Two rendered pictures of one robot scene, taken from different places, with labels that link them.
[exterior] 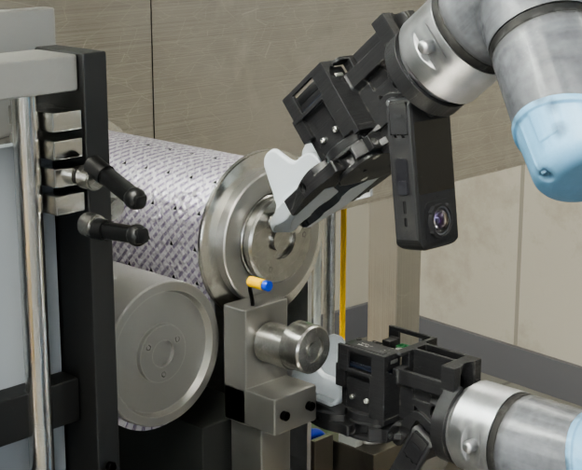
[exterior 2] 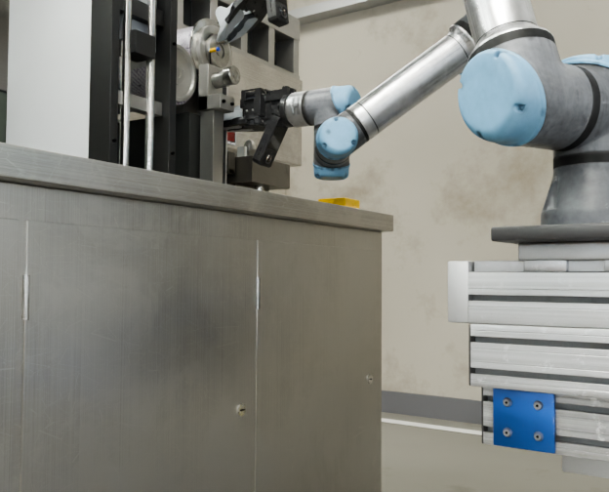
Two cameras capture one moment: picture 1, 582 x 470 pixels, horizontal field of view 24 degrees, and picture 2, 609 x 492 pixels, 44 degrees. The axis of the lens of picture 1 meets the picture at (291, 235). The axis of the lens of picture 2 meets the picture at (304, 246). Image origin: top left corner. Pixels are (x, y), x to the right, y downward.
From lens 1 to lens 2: 0.97 m
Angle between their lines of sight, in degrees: 21
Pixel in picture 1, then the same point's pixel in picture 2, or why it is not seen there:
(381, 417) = (259, 111)
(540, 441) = (320, 93)
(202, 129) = not seen: hidden behind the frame
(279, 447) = (220, 122)
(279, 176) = (222, 15)
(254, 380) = (211, 93)
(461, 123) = not seen: hidden behind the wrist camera
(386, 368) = (261, 92)
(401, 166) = not seen: outside the picture
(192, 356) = (186, 82)
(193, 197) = (186, 31)
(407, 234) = (271, 15)
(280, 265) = (219, 60)
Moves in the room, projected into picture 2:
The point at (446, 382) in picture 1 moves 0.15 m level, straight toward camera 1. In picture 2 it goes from (284, 92) to (289, 73)
